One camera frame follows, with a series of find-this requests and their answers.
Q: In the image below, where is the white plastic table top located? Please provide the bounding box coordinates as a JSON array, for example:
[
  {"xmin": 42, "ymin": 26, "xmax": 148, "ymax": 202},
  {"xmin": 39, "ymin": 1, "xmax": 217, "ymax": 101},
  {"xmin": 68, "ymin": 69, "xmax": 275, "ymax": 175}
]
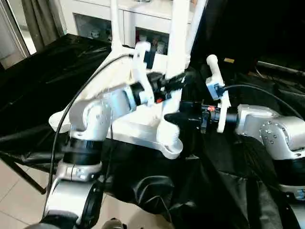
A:
[{"xmin": 49, "ymin": 45, "xmax": 191, "ymax": 159}]

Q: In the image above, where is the white glass-door cabinet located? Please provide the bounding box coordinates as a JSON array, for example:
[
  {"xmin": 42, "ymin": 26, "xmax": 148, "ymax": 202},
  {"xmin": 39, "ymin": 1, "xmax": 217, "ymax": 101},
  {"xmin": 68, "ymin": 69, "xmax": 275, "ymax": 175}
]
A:
[{"xmin": 60, "ymin": 0, "xmax": 196, "ymax": 48}]

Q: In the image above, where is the black plastic mat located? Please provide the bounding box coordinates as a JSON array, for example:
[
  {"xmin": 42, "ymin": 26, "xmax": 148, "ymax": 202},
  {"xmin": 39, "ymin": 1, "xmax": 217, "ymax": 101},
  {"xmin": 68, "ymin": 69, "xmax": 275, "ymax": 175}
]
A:
[{"xmin": 0, "ymin": 33, "xmax": 305, "ymax": 229}]

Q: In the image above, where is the grey curtain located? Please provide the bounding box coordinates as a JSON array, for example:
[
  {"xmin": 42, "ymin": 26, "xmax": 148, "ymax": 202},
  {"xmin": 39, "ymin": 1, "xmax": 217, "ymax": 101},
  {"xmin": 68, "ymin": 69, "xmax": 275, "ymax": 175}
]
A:
[{"xmin": 21, "ymin": 0, "xmax": 65, "ymax": 48}]

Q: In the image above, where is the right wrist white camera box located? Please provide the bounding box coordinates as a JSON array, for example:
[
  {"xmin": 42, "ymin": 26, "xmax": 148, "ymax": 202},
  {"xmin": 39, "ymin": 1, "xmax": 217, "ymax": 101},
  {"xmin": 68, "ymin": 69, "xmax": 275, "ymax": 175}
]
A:
[{"xmin": 206, "ymin": 79, "xmax": 232, "ymax": 134}]

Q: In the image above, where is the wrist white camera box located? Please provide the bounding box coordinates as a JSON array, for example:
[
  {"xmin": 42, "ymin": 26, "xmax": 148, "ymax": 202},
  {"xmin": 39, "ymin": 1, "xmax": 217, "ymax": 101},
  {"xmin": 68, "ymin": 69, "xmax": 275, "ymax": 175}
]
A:
[
  {"xmin": 131, "ymin": 42, "xmax": 155, "ymax": 108},
  {"xmin": 206, "ymin": 79, "xmax": 232, "ymax": 134}
]

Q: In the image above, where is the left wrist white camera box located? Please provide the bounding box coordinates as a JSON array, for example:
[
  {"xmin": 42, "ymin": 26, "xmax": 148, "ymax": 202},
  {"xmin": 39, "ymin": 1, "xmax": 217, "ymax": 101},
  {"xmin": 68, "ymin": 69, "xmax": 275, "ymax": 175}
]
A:
[{"xmin": 131, "ymin": 42, "xmax": 155, "ymax": 108}]

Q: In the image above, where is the black metal table frame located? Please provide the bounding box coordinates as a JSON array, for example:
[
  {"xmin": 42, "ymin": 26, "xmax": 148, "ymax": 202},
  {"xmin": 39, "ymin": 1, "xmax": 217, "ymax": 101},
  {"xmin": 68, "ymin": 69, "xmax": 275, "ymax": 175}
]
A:
[{"xmin": 0, "ymin": 153, "xmax": 48, "ymax": 194}]

